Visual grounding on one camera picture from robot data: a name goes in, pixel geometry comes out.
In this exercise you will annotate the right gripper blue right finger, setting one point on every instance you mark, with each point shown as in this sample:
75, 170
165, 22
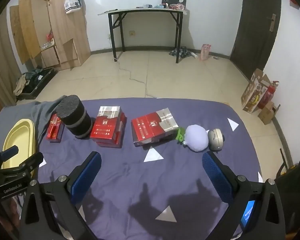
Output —
222, 178

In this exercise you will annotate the purple tablecloth with triangles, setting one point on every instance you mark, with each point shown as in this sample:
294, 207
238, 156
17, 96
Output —
170, 197

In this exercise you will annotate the printed cardboard box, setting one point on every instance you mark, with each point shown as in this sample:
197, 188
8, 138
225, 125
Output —
254, 91

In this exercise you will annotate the dark door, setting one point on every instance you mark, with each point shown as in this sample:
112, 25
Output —
256, 35

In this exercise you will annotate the red silver cigarette carton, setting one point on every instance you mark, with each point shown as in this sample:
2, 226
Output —
153, 127

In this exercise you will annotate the black open suitcase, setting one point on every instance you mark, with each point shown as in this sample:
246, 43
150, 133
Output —
36, 81

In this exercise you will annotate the black folding table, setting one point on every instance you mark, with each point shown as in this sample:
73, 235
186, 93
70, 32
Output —
145, 28

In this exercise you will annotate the dark clothes pile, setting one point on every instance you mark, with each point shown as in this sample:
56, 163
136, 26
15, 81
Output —
183, 52

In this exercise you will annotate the pink bag on floor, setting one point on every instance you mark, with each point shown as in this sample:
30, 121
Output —
204, 53

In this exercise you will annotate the red fire extinguisher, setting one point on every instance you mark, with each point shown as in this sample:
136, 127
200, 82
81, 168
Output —
268, 94

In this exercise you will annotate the silver round case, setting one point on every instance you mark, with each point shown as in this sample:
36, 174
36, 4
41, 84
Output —
216, 140

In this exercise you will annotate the white plastic bag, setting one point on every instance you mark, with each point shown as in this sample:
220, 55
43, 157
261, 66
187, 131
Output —
71, 6

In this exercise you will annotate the red white cigarette carton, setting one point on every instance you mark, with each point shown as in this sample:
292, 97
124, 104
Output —
107, 118

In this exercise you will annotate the yellow oval tray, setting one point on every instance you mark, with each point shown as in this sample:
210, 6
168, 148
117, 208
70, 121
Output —
22, 135

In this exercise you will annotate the small brown cardboard box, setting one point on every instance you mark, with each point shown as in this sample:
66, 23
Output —
269, 111

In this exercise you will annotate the black foam cylinder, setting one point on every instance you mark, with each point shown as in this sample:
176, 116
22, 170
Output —
74, 116

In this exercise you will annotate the lavender plush toy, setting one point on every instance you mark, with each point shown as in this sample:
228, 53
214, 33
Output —
194, 137

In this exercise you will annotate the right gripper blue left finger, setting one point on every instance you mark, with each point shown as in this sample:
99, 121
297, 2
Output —
81, 178

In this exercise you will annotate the red carton underneath stack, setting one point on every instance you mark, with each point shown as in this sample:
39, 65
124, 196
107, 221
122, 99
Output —
117, 134

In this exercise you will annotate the small red lighter box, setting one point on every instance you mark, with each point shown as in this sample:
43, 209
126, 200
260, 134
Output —
55, 129

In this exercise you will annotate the grey cloth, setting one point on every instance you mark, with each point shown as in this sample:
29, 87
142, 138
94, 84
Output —
38, 112

